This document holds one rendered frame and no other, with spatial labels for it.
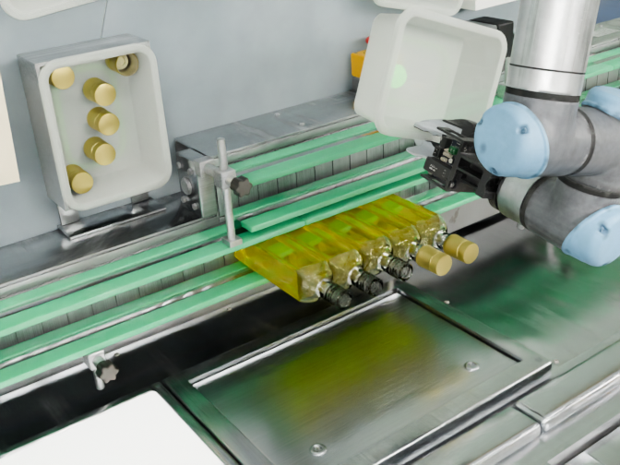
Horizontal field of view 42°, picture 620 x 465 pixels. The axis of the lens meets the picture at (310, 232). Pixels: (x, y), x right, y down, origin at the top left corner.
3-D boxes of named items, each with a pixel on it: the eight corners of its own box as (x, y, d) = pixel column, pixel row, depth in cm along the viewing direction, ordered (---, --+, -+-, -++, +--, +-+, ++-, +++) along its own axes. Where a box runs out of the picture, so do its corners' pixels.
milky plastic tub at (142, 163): (47, 198, 124) (67, 216, 118) (16, 53, 114) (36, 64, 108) (150, 169, 133) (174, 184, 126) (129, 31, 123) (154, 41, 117)
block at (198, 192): (178, 207, 131) (198, 220, 126) (170, 152, 127) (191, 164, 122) (197, 201, 133) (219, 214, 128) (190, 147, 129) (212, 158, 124)
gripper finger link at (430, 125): (398, 103, 114) (442, 127, 107) (427, 107, 117) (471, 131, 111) (391, 124, 115) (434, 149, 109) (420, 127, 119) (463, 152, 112)
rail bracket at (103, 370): (67, 368, 122) (102, 411, 112) (58, 330, 119) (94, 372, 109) (92, 358, 124) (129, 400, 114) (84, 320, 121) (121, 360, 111)
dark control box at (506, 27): (454, 61, 167) (484, 67, 160) (455, 21, 163) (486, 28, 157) (482, 53, 171) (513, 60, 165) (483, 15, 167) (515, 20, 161)
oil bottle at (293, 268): (233, 259, 133) (309, 311, 117) (230, 229, 131) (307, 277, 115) (262, 248, 136) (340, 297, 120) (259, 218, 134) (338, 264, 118)
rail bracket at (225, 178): (201, 231, 127) (243, 259, 118) (187, 129, 120) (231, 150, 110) (218, 225, 129) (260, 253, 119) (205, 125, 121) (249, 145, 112)
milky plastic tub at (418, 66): (363, -4, 112) (405, 4, 105) (469, 26, 126) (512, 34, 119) (334, 120, 116) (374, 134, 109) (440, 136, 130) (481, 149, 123)
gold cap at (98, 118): (84, 109, 121) (96, 115, 118) (106, 103, 123) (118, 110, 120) (89, 132, 123) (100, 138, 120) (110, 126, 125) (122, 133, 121)
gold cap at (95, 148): (81, 138, 123) (92, 146, 119) (103, 134, 124) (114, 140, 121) (85, 160, 124) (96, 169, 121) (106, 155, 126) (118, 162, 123)
